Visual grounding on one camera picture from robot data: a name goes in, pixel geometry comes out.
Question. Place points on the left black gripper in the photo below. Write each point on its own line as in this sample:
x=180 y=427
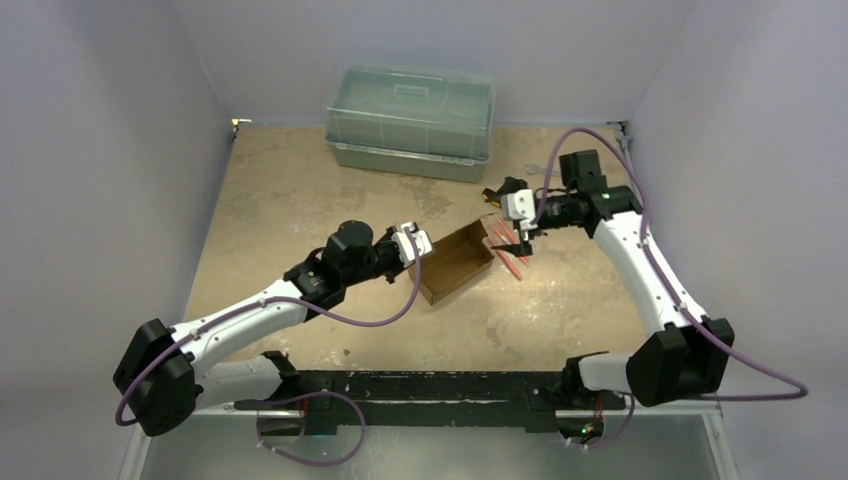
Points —
x=386 y=238

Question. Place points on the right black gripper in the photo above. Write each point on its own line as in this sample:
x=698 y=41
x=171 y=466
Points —
x=520 y=229

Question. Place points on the red pen with label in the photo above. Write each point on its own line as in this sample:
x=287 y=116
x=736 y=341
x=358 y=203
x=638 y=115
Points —
x=496 y=239

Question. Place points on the brown cardboard box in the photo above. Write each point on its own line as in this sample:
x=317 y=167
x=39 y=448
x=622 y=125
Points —
x=457 y=259

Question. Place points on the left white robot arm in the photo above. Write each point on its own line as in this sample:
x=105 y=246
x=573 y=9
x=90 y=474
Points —
x=168 y=372

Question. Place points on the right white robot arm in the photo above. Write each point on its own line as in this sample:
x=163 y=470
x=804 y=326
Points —
x=679 y=359

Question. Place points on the green plastic storage box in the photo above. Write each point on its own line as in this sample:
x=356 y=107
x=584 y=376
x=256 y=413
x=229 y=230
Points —
x=434 y=124

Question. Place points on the black yellow screwdriver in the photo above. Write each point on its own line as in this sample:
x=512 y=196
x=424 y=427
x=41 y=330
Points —
x=493 y=195

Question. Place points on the silver wrench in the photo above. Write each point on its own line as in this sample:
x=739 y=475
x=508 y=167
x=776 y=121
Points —
x=533 y=169

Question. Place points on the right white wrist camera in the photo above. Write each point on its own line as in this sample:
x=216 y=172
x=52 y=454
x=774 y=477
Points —
x=520 y=209

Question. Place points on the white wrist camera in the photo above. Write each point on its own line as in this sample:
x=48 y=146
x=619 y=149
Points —
x=412 y=242
x=520 y=209

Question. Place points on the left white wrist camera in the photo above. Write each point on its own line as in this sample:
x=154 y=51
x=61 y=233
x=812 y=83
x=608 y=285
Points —
x=412 y=242

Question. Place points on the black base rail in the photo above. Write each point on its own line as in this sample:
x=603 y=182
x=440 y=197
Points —
x=531 y=400

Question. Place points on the aluminium frame rail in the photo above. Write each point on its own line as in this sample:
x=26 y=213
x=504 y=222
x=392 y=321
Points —
x=676 y=441

